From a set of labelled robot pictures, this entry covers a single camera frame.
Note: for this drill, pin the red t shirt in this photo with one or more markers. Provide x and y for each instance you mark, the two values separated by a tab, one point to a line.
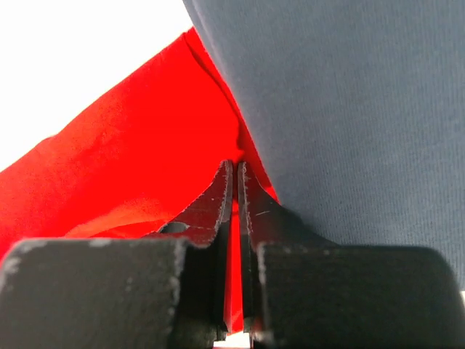
133	159

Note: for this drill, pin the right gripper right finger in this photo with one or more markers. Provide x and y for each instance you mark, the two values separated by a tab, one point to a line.
301	290

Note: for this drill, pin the grey folded t shirt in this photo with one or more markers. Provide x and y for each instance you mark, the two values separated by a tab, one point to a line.
356	109

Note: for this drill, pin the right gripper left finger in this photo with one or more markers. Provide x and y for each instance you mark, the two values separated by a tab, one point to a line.
163	290

